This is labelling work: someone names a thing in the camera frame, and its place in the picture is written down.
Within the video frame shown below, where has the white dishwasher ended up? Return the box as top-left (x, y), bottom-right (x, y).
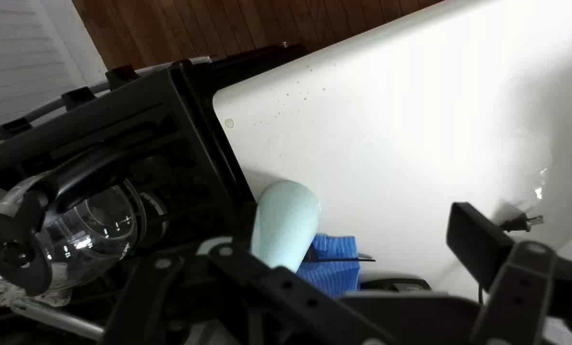
top-left (0, 0), bottom-right (108, 141)

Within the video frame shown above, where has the blue cloth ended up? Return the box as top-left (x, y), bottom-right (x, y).
top-left (295, 231), bottom-right (362, 298)

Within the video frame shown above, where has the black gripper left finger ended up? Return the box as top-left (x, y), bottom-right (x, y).
top-left (99, 206), bottom-right (396, 345)

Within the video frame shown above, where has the black coffee maker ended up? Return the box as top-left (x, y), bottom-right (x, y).
top-left (343, 273), bottom-right (485, 345)

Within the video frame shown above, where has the black dish rack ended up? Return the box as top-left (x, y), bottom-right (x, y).
top-left (0, 41), bottom-right (310, 345)

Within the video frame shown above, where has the black coffee scoop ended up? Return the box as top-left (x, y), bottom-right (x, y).
top-left (310, 250), bottom-right (377, 264)

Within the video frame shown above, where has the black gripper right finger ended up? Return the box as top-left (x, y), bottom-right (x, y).
top-left (446, 199), bottom-right (572, 345)

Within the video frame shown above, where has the light blue plastic cup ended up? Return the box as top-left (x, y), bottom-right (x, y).
top-left (249, 179), bottom-right (322, 273)

